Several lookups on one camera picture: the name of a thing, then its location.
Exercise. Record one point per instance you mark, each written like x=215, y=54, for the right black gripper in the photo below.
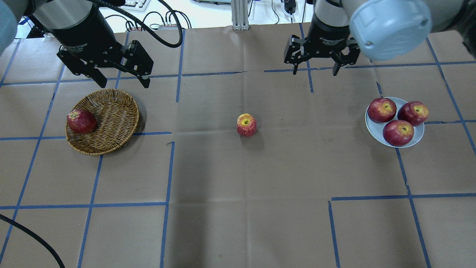
x=329, y=36

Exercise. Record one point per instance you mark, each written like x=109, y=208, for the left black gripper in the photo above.
x=82, y=38

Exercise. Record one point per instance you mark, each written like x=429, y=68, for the yellow-red apple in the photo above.
x=246, y=125

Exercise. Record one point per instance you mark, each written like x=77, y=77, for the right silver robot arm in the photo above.
x=379, y=29

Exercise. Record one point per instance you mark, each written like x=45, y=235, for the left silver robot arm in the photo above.
x=52, y=15

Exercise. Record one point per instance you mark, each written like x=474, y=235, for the round wicker basket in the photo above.
x=117, y=116

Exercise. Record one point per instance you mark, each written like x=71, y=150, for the dark red apple in basket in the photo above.
x=81, y=121

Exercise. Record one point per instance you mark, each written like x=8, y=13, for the red apple on plate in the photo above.
x=398, y=133
x=414, y=112
x=382, y=110

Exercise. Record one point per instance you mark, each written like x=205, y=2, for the light blue plate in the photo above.
x=375, y=129

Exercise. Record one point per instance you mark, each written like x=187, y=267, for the white keyboard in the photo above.
x=136, y=5

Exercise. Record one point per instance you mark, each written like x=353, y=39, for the aluminium frame post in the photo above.
x=239, y=9

